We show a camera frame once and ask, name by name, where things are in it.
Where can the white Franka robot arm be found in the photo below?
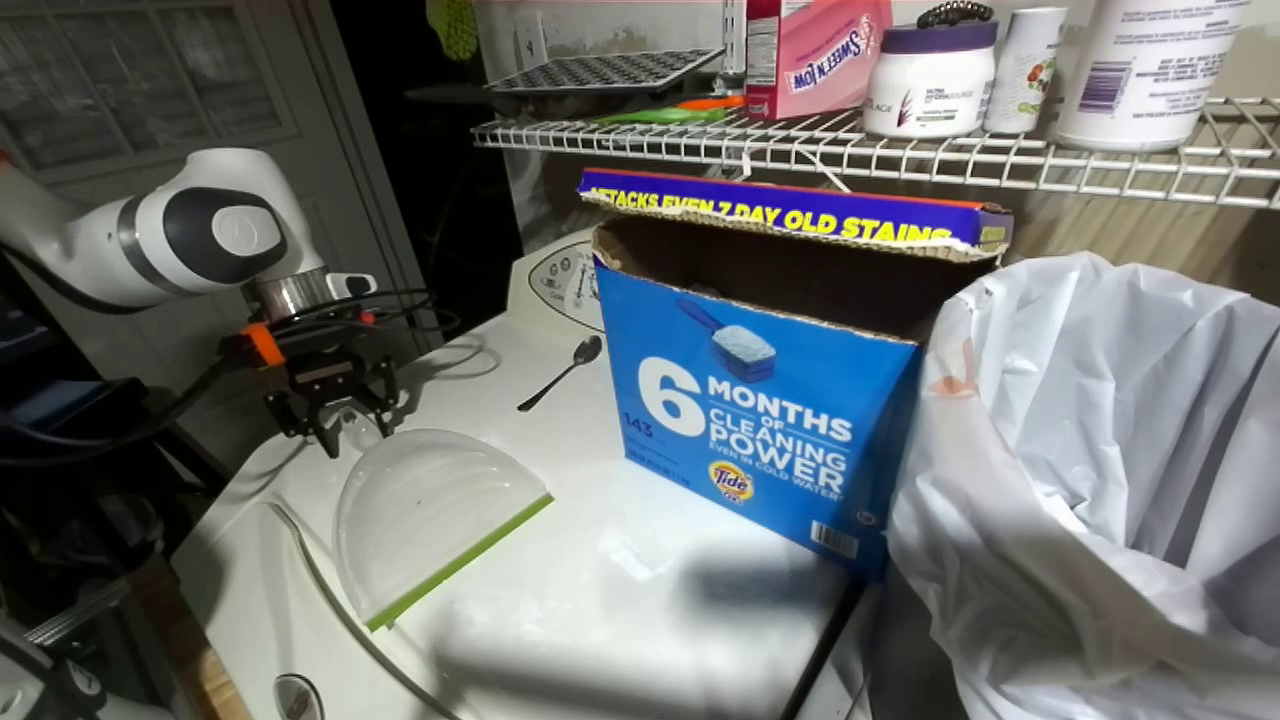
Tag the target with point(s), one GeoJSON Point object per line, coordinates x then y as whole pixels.
{"type": "Point", "coordinates": [175, 240]}

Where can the wooden plank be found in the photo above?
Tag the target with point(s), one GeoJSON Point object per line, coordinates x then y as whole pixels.
{"type": "Point", "coordinates": [222, 687]}

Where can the clear dustpan with green edge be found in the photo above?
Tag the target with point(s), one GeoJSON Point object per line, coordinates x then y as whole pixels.
{"type": "Point", "coordinates": [425, 520]}

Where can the pink cardboard box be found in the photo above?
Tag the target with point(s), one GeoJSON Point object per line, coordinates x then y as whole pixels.
{"type": "Point", "coordinates": [822, 60]}

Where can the large white plastic tub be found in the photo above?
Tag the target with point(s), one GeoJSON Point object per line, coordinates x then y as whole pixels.
{"type": "Point", "coordinates": [1145, 73]}

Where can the white jar with purple lid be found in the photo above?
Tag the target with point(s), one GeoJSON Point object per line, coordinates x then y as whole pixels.
{"type": "Point", "coordinates": [930, 87]}

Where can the blue Tide detergent box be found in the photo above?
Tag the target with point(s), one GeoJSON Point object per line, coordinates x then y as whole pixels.
{"type": "Point", "coordinates": [763, 412]}

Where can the white washing machine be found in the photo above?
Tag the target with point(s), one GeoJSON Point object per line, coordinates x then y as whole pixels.
{"type": "Point", "coordinates": [603, 586]}

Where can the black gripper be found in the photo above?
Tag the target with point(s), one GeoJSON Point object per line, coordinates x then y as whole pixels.
{"type": "Point", "coordinates": [327, 358]}

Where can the white trash bag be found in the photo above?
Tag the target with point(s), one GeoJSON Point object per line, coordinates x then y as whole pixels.
{"type": "Point", "coordinates": [1106, 494]}

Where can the metal spoon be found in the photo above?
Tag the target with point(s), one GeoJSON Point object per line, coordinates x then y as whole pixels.
{"type": "Point", "coordinates": [581, 352]}

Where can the white bottle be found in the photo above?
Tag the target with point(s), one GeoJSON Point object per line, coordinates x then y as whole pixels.
{"type": "Point", "coordinates": [1025, 66]}

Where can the green and orange sponge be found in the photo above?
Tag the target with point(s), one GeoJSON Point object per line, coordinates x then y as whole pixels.
{"type": "Point", "coordinates": [682, 110]}

